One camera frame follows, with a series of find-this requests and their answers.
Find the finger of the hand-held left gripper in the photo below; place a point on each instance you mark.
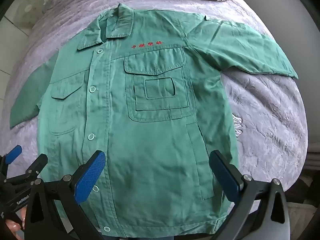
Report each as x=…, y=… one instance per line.
x=13, y=153
x=37, y=163

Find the person's left hand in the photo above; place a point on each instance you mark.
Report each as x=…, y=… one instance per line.
x=13, y=227

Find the green work jacket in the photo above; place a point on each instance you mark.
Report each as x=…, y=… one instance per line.
x=150, y=142

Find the white standing fan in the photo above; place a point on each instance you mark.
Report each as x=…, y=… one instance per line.
x=26, y=11

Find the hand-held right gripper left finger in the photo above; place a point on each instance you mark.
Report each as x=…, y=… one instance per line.
x=91, y=177

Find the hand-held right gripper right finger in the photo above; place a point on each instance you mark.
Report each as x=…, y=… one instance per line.
x=225, y=177

